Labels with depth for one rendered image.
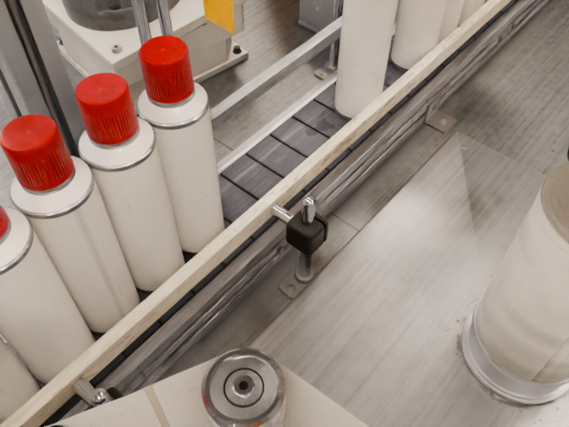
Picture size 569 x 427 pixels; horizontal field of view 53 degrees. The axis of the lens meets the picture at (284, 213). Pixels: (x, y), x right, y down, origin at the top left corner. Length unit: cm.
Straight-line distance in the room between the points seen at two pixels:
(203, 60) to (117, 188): 39
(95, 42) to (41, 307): 41
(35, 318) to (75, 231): 6
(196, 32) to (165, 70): 36
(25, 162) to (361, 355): 29
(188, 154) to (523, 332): 26
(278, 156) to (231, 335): 19
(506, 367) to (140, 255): 29
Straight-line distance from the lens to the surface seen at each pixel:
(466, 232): 57
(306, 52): 61
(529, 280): 39
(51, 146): 36
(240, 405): 27
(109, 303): 47
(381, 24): 58
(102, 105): 37
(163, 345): 50
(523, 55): 89
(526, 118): 79
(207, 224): 50
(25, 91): 51
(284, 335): 49
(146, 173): 41
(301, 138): 63
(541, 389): 49
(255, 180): 59
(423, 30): 69
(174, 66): 39
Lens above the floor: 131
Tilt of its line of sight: 51 degrees down
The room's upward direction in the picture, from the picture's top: straight up
